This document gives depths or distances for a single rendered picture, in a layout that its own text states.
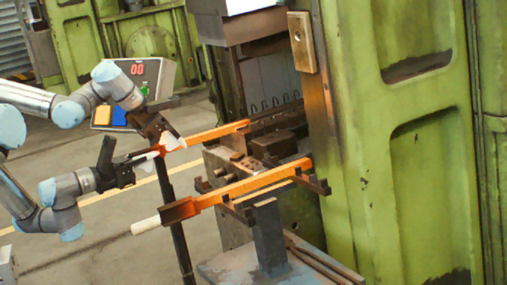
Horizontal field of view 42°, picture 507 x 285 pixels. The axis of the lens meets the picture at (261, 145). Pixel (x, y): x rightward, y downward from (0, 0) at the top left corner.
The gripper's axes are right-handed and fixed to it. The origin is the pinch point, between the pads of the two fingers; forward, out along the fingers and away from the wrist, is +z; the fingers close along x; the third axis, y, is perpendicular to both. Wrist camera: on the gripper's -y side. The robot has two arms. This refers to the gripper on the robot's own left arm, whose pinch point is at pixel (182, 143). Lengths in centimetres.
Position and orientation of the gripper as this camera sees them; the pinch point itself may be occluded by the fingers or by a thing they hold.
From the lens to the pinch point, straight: 208.3
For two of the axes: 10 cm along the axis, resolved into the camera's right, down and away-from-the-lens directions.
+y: -6.5, 7.3, -2.1
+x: 5.0, 2.0, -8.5
